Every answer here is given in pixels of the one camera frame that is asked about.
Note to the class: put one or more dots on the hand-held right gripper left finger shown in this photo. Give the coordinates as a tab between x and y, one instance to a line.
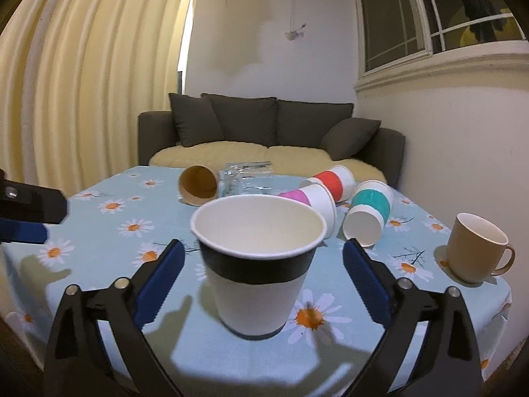
161	285

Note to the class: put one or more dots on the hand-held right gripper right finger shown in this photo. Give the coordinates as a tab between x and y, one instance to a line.
368	285

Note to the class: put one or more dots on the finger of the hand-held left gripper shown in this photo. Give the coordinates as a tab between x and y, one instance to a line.
24	231

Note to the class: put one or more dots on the black banded white paper cup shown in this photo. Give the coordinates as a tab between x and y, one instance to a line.
256	297

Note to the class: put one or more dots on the teal banded white paper cup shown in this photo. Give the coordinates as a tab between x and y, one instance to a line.
372	202

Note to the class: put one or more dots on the pink banded white paper cup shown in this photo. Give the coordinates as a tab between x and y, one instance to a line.
318	202

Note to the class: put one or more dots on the brown paper cup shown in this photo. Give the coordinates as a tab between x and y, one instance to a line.
198	184

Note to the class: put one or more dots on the red banded white paper cup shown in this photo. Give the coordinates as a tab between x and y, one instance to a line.
334	182

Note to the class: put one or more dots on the beige ceramic mug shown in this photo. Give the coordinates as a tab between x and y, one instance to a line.
467	252

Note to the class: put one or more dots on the dark grey sofa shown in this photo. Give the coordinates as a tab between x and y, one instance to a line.
388	149

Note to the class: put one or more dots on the clear glass mug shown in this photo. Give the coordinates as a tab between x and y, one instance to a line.
248	178

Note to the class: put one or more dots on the cream sofa blanket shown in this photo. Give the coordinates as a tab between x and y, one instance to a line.
206	153

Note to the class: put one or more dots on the small dark grey cushion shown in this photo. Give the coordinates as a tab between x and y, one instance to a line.
349	138

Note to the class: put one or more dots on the dark grey sofa cushion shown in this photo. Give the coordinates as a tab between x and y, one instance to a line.
192	120
310	122
248	120

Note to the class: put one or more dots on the cream pleated curtain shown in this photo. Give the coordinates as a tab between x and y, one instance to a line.
103	70

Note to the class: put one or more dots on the white framed window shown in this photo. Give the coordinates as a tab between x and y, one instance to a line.
392	16

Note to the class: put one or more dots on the hanging wall ornament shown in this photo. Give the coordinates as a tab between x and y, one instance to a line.
294	33

